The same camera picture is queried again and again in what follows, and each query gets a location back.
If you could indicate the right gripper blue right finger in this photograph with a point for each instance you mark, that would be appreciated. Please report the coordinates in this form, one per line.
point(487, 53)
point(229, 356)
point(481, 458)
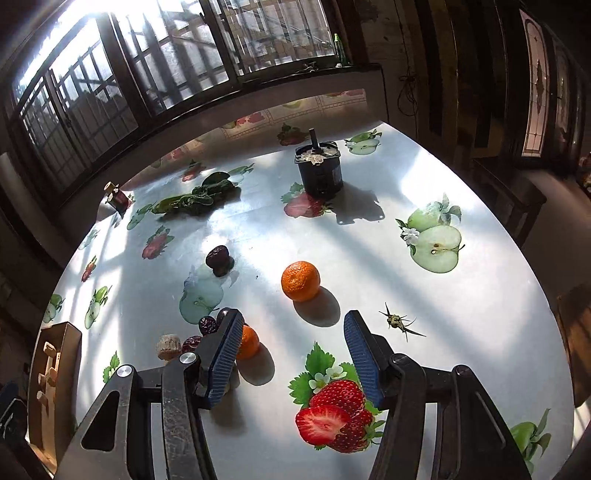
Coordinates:
point(371, 363)

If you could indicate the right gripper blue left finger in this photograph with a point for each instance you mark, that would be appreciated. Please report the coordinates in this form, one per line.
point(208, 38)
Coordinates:
point(216, 354)

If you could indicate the dark plum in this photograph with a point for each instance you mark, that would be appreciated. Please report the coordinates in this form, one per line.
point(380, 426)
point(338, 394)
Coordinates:
point(207, 325)
point(219, 260)

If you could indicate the orange mandarin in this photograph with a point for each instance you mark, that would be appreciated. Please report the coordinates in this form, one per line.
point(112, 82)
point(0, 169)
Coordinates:
point(301, 281)
point(249, 346)

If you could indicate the pale sugarcane chunk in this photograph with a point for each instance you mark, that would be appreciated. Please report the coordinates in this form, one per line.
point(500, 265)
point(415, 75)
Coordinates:
point(168, 347)

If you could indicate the small green stem scrap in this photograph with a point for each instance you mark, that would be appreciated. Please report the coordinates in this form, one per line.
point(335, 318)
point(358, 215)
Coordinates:
point(400, 322)

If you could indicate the dark plum on apple print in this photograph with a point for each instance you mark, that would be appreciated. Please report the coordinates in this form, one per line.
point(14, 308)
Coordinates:
point(219, 260)

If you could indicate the fruit print tablecloth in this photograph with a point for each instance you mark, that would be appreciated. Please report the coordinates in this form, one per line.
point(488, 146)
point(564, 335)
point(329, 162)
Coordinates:
point(406, 243)

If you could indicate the brown cardboard tray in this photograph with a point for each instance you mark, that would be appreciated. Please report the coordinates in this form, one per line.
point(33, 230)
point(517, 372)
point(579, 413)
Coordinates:
point(50, 404)

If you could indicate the green leafy vegetables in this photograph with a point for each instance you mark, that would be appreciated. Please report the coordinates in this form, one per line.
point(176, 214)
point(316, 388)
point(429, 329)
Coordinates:
point(212, 191)

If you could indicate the small dark glass bottle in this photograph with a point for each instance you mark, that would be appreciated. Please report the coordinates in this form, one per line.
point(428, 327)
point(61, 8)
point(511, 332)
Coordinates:
point(116, 198)

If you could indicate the small black plant pot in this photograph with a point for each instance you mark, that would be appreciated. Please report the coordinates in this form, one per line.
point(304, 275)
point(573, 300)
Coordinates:
point(319, 164)

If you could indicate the wooden door with glass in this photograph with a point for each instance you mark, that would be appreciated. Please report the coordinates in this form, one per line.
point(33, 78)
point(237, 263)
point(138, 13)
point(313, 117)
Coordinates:
point(549, 125)

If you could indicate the barred window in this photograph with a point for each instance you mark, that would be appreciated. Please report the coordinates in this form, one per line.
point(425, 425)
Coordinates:
point(98, 74)

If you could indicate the green bottle on sill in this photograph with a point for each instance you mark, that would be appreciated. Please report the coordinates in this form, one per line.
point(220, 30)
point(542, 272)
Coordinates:
point(339, 51)

